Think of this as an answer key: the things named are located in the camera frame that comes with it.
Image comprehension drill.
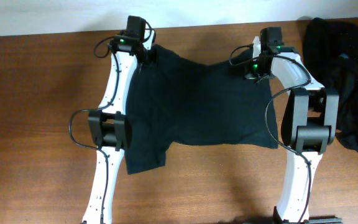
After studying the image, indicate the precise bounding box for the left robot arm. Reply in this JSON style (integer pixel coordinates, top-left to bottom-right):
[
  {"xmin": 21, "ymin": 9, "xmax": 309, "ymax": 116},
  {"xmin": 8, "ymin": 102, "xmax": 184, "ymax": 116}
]
[{"xmin": 82, "ymin": 16, "xmax": 155, "ymax": 224}]

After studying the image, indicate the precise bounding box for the pile of black clothes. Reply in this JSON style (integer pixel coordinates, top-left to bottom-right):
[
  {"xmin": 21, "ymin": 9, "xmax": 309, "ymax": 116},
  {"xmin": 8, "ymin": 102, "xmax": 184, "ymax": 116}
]
[{"xmin": 303, "ymin": 17, "xmax": 358, "ymax": 152}]

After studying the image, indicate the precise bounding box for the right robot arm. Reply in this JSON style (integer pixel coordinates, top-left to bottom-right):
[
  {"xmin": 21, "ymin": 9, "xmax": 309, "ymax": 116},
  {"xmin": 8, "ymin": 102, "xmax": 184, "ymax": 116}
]
[{"xmin": 245, "ymin": 27, "xmax": 342, "ymax": 223}]

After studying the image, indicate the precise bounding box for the black t-shirt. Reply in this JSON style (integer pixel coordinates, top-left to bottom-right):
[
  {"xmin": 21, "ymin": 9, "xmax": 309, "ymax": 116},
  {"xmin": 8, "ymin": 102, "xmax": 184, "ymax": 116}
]
[{"xmin": 125, "ymin": 45, "xmax": 278, "ymax": 174}]

